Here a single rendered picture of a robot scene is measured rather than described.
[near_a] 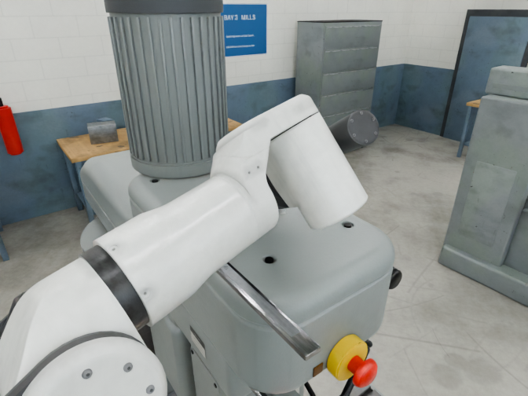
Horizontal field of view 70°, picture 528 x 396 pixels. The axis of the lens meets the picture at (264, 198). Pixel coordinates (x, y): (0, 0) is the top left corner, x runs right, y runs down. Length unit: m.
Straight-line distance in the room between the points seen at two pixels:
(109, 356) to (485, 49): 7.36
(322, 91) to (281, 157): 5.35
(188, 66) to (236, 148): 0.38
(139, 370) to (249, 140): 0.18
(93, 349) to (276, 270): 0.28
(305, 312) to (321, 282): 0.04
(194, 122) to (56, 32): 4.07
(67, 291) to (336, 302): 0.32
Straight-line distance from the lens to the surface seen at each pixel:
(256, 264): 0.48
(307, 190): 0.35
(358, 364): 0.54
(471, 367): 3.13
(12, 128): 4.64
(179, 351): 0.86
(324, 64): 5.63
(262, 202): 0.30
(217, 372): 0.65
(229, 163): 0.30
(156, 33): 0.67
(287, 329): 0.39
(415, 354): 3.05
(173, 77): 0.67
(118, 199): 1.01
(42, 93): 4.74
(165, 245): 0.26
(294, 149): 0.34
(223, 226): 0.28
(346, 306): 0.50
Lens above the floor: 2.18
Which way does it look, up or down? 27 degrees down
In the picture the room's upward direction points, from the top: straight up
